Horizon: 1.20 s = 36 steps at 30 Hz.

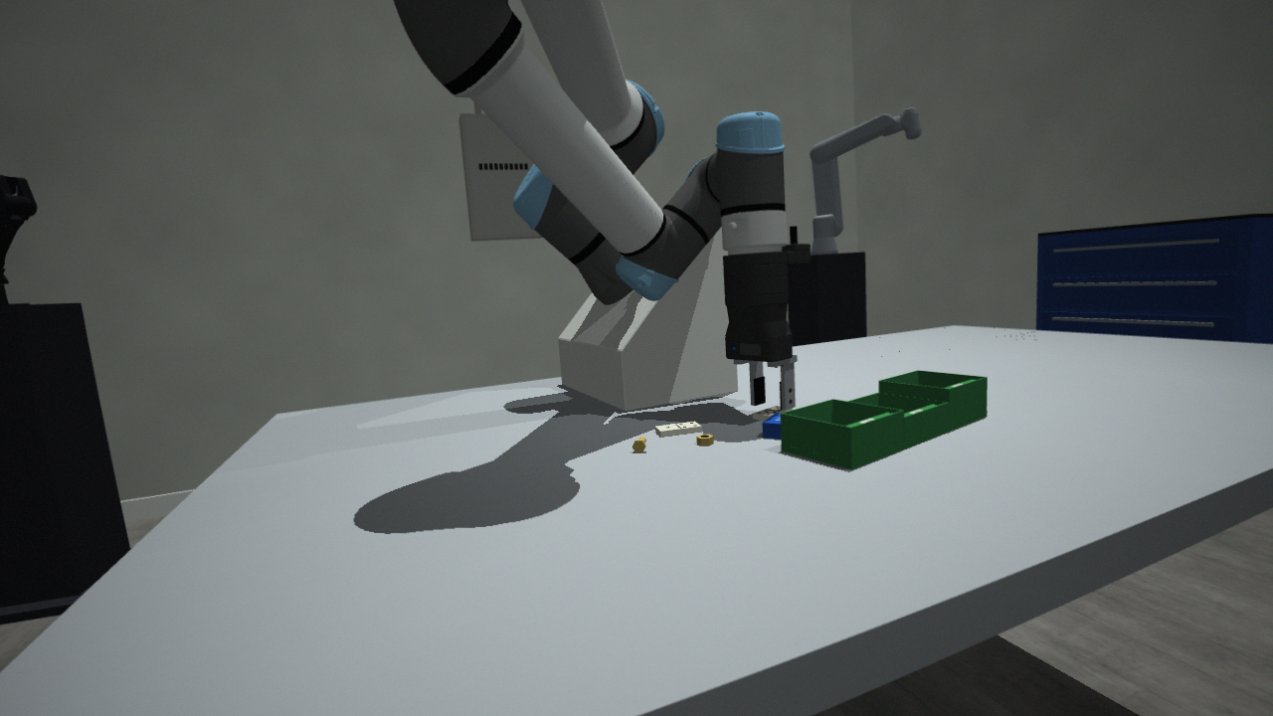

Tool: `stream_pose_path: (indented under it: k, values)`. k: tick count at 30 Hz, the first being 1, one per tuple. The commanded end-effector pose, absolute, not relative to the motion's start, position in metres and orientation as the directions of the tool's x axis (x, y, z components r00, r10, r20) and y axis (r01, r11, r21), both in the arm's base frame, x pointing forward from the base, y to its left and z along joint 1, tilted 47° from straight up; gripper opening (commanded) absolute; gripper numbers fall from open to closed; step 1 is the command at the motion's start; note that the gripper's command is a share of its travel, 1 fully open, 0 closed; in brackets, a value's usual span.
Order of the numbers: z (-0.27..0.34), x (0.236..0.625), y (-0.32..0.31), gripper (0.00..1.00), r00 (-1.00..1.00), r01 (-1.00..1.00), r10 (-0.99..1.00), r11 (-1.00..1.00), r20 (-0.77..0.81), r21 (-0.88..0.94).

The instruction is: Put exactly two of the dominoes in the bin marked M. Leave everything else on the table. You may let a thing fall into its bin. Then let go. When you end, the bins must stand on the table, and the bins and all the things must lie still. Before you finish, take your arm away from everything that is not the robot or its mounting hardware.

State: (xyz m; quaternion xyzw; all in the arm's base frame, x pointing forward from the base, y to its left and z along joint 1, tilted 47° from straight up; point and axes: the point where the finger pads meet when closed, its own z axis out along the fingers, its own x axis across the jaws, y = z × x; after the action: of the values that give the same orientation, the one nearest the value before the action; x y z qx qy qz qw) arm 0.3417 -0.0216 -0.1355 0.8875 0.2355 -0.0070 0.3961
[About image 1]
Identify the green three-compartment bin rack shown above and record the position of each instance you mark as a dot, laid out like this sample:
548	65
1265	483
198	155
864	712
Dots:
851	434

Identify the white domino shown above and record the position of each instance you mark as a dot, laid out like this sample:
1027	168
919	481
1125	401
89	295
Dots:
678	429
767	413

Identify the blue 9v battery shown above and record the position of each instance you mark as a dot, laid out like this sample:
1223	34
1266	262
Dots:
772	427

